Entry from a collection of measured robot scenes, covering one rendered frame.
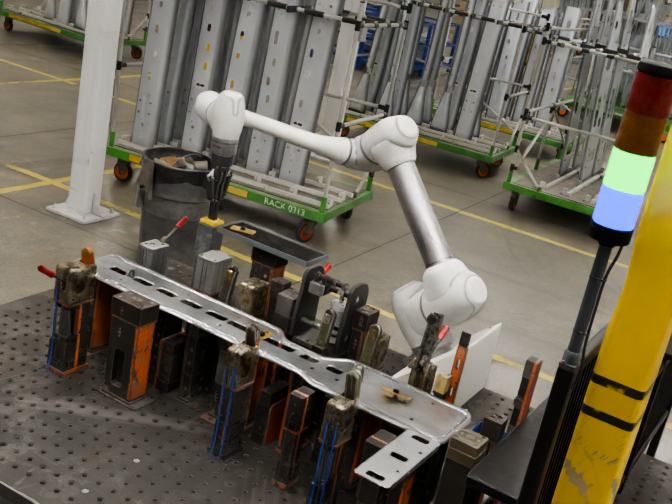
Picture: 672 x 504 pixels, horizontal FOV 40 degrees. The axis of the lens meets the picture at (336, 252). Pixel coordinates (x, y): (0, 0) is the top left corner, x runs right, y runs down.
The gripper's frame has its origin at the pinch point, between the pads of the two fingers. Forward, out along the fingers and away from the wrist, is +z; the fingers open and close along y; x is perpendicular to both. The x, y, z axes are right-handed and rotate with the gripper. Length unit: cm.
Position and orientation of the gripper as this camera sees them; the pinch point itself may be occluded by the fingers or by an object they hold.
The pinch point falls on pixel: (213, 209)
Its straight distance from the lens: 323.6
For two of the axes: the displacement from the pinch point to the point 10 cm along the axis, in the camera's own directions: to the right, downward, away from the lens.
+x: 8.3, 3.3, -4.5
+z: -1.9, 9.3, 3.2
